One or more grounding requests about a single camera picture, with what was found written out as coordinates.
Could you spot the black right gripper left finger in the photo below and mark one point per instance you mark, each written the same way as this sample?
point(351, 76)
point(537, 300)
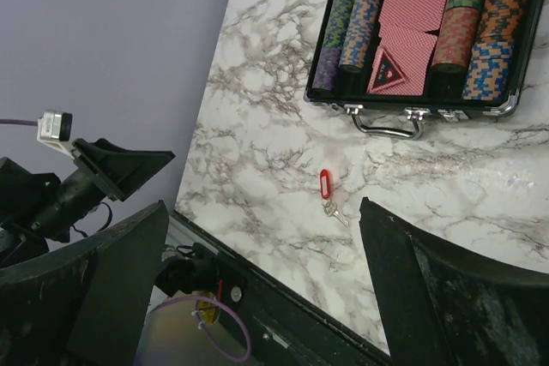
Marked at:
point(84, 304)

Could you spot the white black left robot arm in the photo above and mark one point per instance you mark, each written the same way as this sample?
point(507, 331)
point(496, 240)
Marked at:
point(38, 207)

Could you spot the red playing card deck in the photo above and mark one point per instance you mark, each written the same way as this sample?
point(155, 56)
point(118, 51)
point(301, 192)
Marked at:
point(407, 32)

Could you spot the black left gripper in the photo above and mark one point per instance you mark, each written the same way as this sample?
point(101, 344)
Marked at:
point(104, 170)

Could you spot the orange blue chip stack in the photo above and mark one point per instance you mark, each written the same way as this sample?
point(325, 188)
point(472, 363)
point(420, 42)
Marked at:
point(358, 37)

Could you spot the black poker chip case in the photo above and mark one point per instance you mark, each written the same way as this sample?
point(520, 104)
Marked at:
point(402, 116)

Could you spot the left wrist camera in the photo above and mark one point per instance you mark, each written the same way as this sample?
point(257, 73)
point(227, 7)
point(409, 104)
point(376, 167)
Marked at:
point(54, 130)

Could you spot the red key tag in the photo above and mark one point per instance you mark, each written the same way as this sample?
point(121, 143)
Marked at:
point(326, 186)

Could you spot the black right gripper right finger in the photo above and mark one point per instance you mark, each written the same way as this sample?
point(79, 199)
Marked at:
point(442, 304)

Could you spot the green chip stack right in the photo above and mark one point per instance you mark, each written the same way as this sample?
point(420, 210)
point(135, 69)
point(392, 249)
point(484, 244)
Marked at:
point(456, 36)

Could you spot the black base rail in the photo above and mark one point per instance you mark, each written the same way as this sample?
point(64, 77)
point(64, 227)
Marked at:
point(249, 316)

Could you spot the orange black chip stack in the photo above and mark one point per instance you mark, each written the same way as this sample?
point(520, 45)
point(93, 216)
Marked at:
point(492, 51)

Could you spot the green blue chip stack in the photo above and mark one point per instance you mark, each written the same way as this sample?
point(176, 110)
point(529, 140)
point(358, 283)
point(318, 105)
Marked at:
point(333, 41)

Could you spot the red triangular dealer button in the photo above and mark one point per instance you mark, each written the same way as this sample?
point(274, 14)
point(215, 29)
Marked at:
point(386, 73)

